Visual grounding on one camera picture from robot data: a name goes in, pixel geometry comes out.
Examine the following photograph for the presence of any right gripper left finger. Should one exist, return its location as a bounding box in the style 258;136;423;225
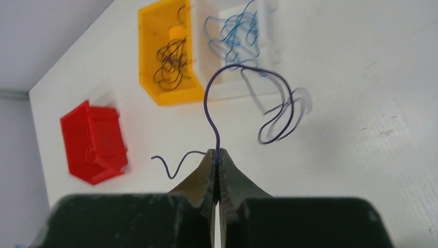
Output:
31;149;216;247

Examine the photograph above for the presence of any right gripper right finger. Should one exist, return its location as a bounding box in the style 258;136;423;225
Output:
217;149;393;247

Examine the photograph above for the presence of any purple thin cable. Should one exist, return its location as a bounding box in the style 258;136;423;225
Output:
152;5;192;92
150;64;295;181

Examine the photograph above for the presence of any blue thin cable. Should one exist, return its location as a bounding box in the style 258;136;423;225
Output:
204;0;261;71

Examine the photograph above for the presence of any red plastic bin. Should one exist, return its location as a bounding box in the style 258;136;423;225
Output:
60;100;128;185

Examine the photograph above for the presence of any yellow plastic bin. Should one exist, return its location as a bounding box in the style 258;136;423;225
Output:
138;0;205;105

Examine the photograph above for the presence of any white translucent plastic bin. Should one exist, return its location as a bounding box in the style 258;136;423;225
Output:
190;1;280;87

